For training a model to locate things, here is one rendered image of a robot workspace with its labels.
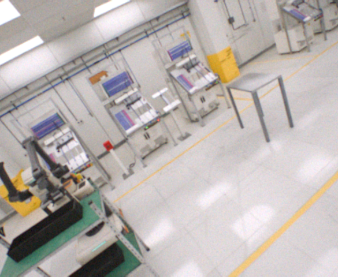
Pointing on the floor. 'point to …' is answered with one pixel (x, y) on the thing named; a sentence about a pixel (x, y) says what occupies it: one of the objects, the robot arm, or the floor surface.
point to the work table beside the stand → (256, 80)
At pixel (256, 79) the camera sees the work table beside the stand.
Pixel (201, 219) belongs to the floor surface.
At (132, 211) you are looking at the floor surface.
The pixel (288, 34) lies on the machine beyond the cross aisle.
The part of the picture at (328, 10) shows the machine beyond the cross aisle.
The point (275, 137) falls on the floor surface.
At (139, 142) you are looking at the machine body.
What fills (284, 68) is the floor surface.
